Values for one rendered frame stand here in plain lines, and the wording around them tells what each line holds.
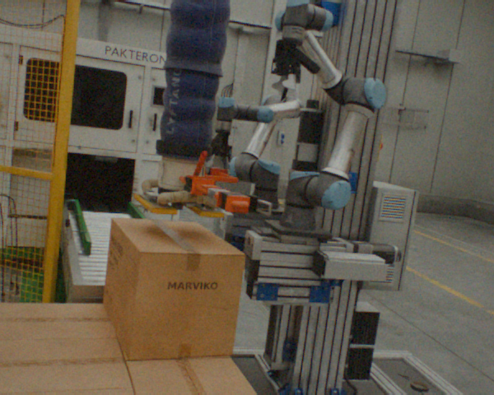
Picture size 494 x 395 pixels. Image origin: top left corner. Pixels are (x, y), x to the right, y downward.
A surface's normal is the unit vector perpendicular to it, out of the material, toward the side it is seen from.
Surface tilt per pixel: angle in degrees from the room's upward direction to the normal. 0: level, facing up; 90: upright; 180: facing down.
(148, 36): 90
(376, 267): 90
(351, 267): 90
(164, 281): 90
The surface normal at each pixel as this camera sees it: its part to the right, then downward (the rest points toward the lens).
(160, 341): 0.39, 0.17
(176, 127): -0.25, -0.18
